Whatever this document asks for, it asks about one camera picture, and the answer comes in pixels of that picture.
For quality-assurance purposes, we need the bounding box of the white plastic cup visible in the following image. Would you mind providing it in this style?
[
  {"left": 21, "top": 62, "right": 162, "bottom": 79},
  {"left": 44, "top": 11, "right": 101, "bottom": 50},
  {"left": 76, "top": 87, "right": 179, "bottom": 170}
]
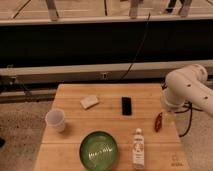
[{"left": 45, "top": 108, "right": 65, "bottom": 132}]

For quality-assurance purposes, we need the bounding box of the green glass bowl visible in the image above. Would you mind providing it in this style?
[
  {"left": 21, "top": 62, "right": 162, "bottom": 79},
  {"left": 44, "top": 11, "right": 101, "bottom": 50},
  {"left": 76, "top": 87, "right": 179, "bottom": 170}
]
[{"left": 79, "top": 131, "right": 118, "bottom": 171}]

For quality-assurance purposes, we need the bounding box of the red brown small object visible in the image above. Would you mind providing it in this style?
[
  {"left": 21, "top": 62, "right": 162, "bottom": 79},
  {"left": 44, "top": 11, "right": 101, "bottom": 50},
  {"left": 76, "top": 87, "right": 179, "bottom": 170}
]
[{"left": 154, "top": 112, "right": 162, "bottom": 132}]

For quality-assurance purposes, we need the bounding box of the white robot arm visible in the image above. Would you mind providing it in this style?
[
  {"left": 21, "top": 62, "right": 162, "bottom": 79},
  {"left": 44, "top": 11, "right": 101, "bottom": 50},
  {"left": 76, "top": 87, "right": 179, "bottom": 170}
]
[{"left": 160, "top": 64, "right": 213, "bottom": 126}]

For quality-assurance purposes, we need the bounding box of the clear plastic bottle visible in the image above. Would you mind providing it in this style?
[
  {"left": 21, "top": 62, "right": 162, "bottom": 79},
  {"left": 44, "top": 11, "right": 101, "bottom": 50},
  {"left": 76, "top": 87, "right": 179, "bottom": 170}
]
[{"left": 132, "top": 128, "right": 145, "bottom": 170}]

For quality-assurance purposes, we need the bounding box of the black floor cable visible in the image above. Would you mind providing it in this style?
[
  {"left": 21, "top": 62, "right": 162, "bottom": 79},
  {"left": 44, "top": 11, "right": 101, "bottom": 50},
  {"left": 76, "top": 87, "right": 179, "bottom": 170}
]
[{"left": 174, "top": 101, "right": 203, "bottom": 138}]

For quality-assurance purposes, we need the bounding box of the black eraser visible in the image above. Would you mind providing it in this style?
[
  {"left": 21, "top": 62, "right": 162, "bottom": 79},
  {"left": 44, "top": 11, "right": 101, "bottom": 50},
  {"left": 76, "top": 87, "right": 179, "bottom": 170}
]
[{"left": 122, "top": 97, "right": 132, "bottom": 116}]

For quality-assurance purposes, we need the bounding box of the black hanging cable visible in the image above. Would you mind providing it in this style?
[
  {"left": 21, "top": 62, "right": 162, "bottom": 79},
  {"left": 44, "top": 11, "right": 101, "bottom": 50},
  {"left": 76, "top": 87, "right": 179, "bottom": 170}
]
[{"left": 119, "top": 12, "right": 152, "bottom": 81}]

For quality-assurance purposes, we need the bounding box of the white sponge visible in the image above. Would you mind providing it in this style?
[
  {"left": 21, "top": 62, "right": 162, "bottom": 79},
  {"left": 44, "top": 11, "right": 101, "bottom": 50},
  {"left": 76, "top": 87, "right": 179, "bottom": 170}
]
[{"left": 80, "top": 95, "right": 99, "bottom": 109}]

